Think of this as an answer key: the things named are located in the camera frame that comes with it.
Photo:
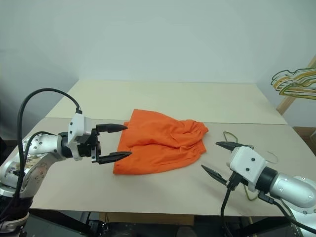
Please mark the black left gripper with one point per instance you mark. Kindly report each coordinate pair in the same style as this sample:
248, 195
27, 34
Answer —
86, 149

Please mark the beige rounded shell piece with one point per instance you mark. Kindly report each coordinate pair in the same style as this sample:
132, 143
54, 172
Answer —
13, 223

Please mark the orange cloth shorts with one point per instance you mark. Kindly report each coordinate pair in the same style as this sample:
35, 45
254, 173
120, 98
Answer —
158, 138

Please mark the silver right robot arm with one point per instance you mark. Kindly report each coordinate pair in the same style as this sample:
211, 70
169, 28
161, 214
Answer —
293, 187

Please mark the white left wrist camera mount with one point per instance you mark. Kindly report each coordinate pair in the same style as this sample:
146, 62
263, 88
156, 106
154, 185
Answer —
77, 128

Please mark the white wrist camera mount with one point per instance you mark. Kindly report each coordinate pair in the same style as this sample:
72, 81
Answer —
77, 128
247, 160

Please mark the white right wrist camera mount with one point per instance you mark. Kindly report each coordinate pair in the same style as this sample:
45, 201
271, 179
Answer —
247, 160

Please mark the wooden rack post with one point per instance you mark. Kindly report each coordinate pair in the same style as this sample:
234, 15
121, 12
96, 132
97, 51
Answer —
287, 102

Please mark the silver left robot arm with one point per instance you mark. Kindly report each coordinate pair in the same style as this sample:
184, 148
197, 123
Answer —
42, 148

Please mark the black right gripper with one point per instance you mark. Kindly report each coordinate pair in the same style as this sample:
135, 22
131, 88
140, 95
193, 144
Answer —
240, 181

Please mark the bunch of hangers on rack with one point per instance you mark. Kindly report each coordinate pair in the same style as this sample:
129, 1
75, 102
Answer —
277, 85

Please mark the brown wooden panel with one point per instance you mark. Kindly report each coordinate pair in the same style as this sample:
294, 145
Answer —
148, 218

